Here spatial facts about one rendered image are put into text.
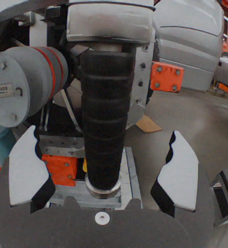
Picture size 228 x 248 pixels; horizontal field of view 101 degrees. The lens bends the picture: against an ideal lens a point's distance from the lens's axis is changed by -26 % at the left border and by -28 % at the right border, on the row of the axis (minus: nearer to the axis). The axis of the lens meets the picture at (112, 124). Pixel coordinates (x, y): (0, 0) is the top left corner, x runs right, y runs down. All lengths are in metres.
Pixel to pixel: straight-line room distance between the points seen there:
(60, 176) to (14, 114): 0.37
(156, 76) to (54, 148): 0.37
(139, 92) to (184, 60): 0.58
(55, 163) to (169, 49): 0.79
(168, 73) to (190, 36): 0.58
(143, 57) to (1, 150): 0.41
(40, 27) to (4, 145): 0.30
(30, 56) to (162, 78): 0.28
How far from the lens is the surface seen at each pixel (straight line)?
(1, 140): 0.36
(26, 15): 0.35
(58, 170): 0.51
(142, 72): 0.31
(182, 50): 0.85
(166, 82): 0.33
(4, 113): 0.24
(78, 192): 0.77
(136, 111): 0.33
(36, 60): 0.23
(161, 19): 0.81
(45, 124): 0.53
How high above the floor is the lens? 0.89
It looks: 31 degrees down
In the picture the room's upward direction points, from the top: 4 degrees clockwise
